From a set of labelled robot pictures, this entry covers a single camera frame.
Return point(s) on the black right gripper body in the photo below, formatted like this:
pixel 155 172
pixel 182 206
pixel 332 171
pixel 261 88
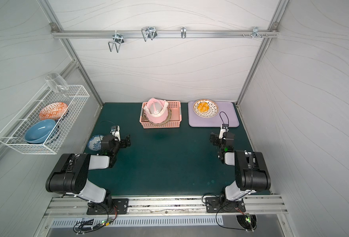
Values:
pixel 216 139

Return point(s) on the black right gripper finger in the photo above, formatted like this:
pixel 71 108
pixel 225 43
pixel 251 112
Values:
pixel 214 137
pixel 214 141

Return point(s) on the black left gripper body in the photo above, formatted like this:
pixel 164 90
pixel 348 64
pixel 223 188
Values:
pixel 124 140

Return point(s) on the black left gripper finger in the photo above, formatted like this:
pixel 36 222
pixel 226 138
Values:
pixel 127 139
pixel 125 143

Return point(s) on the pink baseball cap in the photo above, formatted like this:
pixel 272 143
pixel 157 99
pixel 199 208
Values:
pixel 156 110

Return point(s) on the beige baseball cap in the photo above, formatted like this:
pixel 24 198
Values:
pixel 169 116

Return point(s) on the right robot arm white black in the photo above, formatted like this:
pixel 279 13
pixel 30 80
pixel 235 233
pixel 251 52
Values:
pixel 251 173

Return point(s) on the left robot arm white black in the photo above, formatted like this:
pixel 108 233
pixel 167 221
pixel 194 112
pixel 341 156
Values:
pixel 70 174

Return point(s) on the blue white patterned small bowl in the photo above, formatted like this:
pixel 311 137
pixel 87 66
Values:
pixel 94 143

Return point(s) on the lilac plastic tray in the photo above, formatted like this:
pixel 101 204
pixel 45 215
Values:
pixel 227 113

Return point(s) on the white speckled plate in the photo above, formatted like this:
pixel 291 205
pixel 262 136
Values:
pixel 212 112

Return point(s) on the yellow bread roll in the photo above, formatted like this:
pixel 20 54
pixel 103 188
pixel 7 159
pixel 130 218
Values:
pixel 203 107

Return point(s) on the green table mat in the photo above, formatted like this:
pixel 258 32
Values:
pixel 165 161

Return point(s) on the pink perforated plastic basket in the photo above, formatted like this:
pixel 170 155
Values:
pixel 174 121

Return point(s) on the orange patterned bowl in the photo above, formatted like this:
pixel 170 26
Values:
pixel 53 111

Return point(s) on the blue ceramic bowl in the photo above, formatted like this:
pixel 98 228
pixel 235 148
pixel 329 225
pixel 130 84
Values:
pixel 38 133

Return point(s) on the clear drinking glass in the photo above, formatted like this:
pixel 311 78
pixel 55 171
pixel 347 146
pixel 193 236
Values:
pixel 57 83

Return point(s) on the metal double hook left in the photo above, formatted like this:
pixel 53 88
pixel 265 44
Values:
pixel 115 43

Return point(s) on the metal double hook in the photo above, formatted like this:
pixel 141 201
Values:
pixel 115 43
pixel 149 33

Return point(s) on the metal double hook middle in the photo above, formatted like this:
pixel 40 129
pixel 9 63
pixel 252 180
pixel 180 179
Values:
pixel 149 33

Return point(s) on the metal single hook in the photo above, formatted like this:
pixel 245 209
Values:
pixel 183 32

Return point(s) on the metal hook right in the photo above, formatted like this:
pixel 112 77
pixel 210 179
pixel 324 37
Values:
pixel 255 34

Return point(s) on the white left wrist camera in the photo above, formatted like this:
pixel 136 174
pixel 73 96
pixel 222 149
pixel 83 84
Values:
pixel 115 131

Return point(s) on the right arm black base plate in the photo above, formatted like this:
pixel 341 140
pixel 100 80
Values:
pixel 216 204

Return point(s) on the white wire wall basket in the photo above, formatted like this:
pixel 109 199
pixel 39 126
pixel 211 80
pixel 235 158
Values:
pixel 12 135

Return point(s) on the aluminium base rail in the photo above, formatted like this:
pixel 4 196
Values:
pixel 61 207

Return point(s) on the aluminium top rail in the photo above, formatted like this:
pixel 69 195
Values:
pixel 161 34

